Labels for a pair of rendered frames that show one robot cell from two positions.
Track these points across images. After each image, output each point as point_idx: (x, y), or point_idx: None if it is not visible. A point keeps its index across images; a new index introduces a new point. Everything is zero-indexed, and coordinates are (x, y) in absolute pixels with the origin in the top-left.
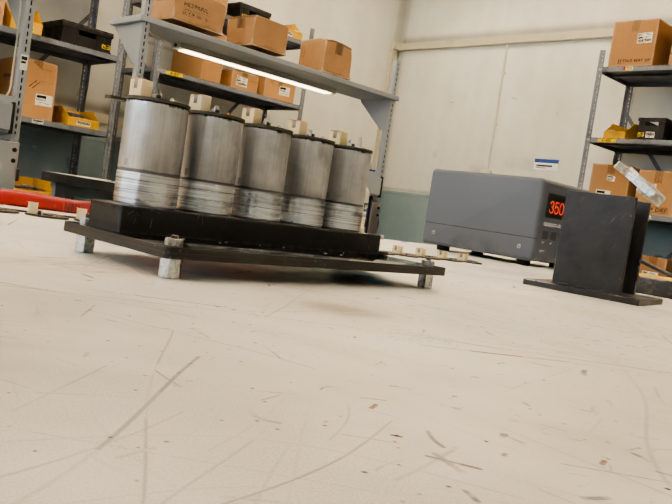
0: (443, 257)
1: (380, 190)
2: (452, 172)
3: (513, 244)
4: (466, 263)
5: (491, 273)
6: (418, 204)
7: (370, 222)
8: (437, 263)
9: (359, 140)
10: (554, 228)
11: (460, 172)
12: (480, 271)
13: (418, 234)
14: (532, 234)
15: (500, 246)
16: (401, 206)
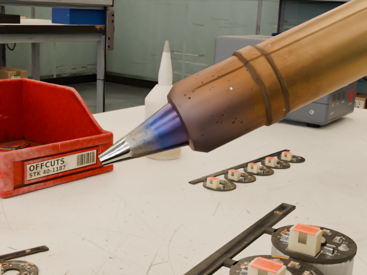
0: (273, 165)
1: (112, 0)
2: (236, 40)
3: (306, 110)
4: (295, 167)
5: (354, 207)
6: (137, 1)
7: (107, 28)
8: (288, 196)
9: (166, 45)
10: (339, 89)
11: (244, 40)
12: (341, 205)
13: (140, 25)
14: (325, 101)
15: (292, 112)
16: (124, 4)
